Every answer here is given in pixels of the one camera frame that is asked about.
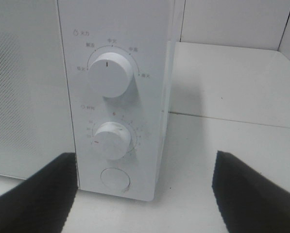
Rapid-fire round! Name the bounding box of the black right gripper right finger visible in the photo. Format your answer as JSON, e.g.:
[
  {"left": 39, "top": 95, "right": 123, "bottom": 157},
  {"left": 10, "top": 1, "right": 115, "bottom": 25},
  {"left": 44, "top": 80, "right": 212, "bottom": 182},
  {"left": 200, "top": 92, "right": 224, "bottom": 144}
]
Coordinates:
[{"left": 212, "top": 151, "right": 290, "bottom": 233}]

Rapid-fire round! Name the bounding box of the white microwave door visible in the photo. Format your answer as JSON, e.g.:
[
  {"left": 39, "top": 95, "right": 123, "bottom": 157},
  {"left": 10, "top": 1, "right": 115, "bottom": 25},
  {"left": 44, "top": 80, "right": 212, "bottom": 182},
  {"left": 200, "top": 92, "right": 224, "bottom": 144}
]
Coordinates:
[{"left": 0, "top": 0, "right": 75, "bottom": 179}]

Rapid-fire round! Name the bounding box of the round white door button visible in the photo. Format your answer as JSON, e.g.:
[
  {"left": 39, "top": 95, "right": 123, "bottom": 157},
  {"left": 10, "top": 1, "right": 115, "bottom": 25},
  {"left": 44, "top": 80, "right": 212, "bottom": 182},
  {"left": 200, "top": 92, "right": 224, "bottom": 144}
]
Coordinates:
[{"left": 101, "top": 167, "right": 131, "bottom": 191}]

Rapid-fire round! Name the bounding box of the white round knob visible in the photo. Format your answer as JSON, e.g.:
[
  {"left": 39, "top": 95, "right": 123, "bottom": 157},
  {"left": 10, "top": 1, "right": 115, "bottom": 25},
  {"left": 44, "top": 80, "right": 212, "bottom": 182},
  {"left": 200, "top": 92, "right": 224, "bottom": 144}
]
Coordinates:
[
  {"left": 88, "top": 52, "right": 134, "bottom": 98},
  {"left": 93, "top": 121, "right": 132, "bottom": 160}
]

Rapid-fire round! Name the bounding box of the white microwave oven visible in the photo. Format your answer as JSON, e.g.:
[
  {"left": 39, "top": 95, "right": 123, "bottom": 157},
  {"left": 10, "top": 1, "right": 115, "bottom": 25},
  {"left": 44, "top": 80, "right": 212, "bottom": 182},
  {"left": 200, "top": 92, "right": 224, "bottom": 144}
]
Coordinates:
[{"left": 0, "top": 0, "right": 176, "bottom": 202}]

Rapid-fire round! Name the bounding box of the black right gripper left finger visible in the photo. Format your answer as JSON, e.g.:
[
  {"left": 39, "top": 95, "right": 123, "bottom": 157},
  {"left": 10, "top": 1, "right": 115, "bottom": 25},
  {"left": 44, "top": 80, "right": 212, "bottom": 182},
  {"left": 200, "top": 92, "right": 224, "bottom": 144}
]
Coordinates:
[{"left": 0, "top": 152, "right": 77, "bottom": 233}]

